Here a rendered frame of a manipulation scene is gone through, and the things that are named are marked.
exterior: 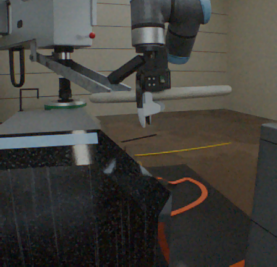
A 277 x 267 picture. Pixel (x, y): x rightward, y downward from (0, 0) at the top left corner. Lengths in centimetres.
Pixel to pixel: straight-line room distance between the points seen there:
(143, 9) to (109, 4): 596
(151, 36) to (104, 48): 581
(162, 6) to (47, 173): 56
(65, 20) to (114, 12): 531
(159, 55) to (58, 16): 75
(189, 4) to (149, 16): 12
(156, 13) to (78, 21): 75
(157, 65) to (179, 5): 17
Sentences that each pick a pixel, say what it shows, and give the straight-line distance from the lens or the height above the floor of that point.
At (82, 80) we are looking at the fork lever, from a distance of 127.
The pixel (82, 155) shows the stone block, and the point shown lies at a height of 80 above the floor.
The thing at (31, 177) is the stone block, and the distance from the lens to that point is 88.
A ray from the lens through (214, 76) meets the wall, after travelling 777.
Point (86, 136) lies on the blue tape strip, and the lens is 91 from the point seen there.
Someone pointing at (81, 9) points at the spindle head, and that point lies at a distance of 149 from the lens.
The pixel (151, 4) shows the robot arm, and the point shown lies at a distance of 77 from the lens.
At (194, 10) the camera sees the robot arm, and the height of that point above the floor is 122.
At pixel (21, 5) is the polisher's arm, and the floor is 142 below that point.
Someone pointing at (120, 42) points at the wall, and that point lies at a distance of 666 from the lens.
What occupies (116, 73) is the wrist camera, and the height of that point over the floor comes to 104.
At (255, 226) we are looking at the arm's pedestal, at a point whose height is 41.
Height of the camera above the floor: 106
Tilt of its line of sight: 12 degrees down
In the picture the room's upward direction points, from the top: straight up
